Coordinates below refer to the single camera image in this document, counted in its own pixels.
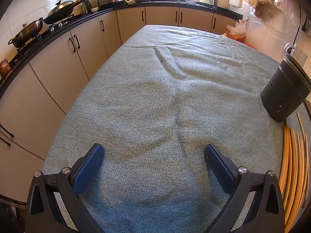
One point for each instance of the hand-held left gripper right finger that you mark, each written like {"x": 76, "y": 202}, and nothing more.
{"x": 220, "y": 167}

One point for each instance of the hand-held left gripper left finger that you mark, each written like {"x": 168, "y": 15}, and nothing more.
{"x": 90, "y": 167}

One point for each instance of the bunch of wooden chopsticks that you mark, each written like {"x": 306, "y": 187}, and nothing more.
{"x": 293, "y": 162}

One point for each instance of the dark grey perforated utensil holder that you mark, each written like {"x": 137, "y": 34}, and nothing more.
{"x": 284, "y": 89}

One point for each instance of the grey-blue table cloth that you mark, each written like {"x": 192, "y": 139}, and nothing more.
{"x": 158, "y": 89}

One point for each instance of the glass spice jar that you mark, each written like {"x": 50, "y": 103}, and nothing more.
{"x": 4, "y": 68}

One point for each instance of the clear glass mug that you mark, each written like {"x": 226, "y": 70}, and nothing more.
{"x": 300, "y": 55}

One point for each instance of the crumpled white plastic bag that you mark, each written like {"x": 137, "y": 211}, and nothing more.
{"x": 237, "y": 29}

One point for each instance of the black gas stove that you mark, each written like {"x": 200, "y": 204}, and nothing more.
{"x": 58, "y": 24}

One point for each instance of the steel pot with lid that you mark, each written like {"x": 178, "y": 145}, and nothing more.
{"x": 26, "y": 32}

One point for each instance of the black kitchen countertop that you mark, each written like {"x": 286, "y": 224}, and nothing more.
{"x": 102, "y": 13}

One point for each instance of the black wok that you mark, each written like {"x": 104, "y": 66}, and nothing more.
{"x": 60, "y": 14}

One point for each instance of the small white bowl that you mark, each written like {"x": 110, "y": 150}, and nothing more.
{"x": 94, "y": 9}

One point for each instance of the steel kettle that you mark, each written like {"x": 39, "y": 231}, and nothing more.
{"x": 87, "y": 6}

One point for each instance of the steel wok lid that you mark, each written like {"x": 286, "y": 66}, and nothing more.
{"x": 60, "y": 6}

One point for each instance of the dark countertop utensil holder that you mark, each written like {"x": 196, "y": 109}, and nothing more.
{"x": 215, "y": 1}

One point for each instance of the clear plastic bag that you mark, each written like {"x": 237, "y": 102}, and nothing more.
{"x": 288, "y": 7}

